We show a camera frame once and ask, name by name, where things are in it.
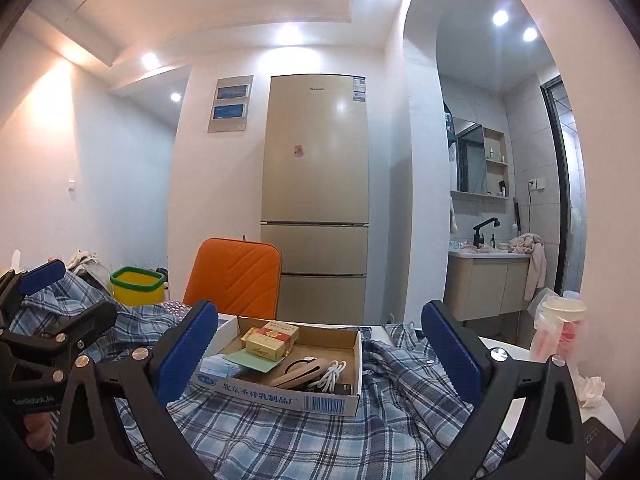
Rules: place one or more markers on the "beige refrigerator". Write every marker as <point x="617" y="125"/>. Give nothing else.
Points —
<point x="315" y="160"/>

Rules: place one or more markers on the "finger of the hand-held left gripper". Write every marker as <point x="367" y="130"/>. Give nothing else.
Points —
<point x="40" y="276"/>
<point x="85" y="322"/>

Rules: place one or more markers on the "white wall socket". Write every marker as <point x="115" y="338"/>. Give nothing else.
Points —
<point x="536" y="183"/>

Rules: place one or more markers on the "studded patterned cloth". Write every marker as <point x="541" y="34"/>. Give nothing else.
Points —
<point x="179" y="307"/>

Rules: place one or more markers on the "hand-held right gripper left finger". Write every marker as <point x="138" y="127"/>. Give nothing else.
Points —
<point x="185" y="355"/>

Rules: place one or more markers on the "black faucet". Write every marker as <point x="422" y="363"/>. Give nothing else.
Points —
<point x="482" y="227"/>

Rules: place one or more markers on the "mirror cabinet with shelf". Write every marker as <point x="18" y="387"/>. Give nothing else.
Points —
<point x="472" y="160"/>

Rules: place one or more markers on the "beige vanity cabinet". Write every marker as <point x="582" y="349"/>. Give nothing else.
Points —
<point x="480" y="285"/>

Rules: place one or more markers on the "cardboard box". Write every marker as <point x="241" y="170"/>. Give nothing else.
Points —
<point x="280" y="402"/>

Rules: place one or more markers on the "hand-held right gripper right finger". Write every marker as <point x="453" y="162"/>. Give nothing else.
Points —
<point x="450" y="360"/>

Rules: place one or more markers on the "yellow bin with green rim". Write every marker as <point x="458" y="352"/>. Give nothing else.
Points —
<point x="135" y="292"/>

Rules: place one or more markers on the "gold cigarette pack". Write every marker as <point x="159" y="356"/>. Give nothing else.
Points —
<point x="265" y="347"/>

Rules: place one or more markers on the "plastic cup with lid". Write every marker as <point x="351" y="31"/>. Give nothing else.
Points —
<point x="560" y="325"/>

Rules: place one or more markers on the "orange chair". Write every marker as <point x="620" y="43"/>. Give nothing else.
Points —
<point x="235" y="275"/>

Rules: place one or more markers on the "crumpled white tissue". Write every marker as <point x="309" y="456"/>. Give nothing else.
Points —
<point x="590" y="390"/>

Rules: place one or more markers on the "pink towel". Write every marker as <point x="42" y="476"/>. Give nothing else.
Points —
<point x="525" y="245"/>

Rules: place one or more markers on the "black shower door frame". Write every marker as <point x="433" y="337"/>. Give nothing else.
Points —
<point x="556" y="185"/>

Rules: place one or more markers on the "person's left hand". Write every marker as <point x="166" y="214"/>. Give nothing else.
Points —
<point x="40" y="422"/>

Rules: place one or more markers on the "grey wall distribution panel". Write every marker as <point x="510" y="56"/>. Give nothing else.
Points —
<point x="231" y="91"/>

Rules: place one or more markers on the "pink fridge sticker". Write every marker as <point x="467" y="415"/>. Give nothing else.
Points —
<point x="299" y="151"/>

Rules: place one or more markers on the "light blue tissue packet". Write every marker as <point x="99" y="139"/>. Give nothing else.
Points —
<point x="220" y="366"/>

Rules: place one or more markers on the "black box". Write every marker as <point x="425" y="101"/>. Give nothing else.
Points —
<point x="602" y="442"/>

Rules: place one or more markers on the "white cloth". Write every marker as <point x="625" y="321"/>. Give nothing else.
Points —
<point x="87" y="262"/>

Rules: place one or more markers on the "green packet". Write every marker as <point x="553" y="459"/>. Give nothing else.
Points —
<point x="250" y="361"/>

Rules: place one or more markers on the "blue plaid shirt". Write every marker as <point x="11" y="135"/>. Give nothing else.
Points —
<point x="300" y="440"/>

